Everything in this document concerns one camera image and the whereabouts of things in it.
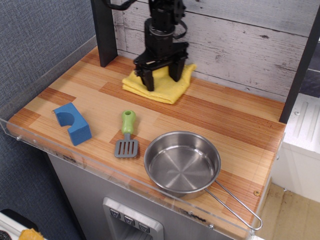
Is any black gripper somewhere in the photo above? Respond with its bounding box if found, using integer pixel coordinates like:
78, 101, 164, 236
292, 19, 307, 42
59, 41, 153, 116
134, 18, 189, 92

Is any yellow dish towel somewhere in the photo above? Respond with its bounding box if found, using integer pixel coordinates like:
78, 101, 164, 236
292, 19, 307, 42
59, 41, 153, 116
122, 63, 197, 105

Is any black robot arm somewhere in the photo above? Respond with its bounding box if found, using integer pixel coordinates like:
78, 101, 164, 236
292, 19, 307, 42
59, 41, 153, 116
133, 0, 189, 92

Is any stainless steel pan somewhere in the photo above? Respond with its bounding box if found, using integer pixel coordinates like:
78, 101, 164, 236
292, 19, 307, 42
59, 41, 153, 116
143, 131, 263, 232

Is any blue wooden arch block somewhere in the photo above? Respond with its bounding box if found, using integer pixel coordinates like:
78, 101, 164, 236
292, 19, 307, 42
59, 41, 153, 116
53, 102, 92, 146

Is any grey toy kitchen cabinet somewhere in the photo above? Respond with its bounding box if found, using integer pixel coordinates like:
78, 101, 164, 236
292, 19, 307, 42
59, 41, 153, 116
46, 152, 241, 240

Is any silver button panel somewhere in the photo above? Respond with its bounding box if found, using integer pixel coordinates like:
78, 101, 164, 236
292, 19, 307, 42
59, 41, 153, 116
102, 197, 165, 240

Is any clear acrylic table guard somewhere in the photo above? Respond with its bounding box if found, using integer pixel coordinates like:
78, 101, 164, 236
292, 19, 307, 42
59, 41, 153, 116
0, 34, 286, 240

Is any white plastic bin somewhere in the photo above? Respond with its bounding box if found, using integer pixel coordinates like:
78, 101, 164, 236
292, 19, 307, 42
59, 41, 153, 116
271, 93, 320, 202

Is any black and yellow object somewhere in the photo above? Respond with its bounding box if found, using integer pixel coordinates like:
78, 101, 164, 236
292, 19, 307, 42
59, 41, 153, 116
0, 209, 46, 240

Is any black braided cable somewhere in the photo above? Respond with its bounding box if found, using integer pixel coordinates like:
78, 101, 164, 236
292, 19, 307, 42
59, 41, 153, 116
101, 0, 138, 11

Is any green handled grey spatula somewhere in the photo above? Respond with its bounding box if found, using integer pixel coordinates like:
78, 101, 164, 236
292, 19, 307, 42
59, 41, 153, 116
114, 110, 139, 158

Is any dark left frame post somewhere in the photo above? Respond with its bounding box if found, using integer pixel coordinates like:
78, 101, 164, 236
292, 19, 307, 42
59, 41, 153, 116
90, 0, 118, 67

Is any dark frame post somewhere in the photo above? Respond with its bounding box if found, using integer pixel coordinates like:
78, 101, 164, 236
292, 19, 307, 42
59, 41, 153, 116
90, 0, 118, 67
279, 8, 320, 124

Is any dark right frame post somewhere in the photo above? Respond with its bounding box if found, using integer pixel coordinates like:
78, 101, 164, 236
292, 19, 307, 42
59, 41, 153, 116
279, 8, 320, 124

